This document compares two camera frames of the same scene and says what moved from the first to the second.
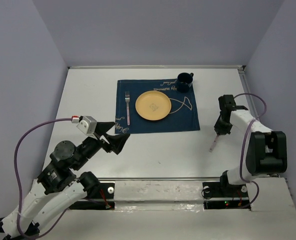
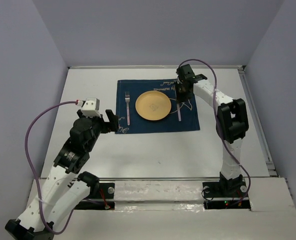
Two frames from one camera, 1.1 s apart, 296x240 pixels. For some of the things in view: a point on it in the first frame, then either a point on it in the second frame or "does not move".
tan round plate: x=153 y=105 does not move
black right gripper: x=219 y=128 → x=180 y=98
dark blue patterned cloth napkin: x=183 y=115 does not move
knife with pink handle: x=214 y=143 → x=179 y=112
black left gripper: x=117 y=141 → x=112 y=126
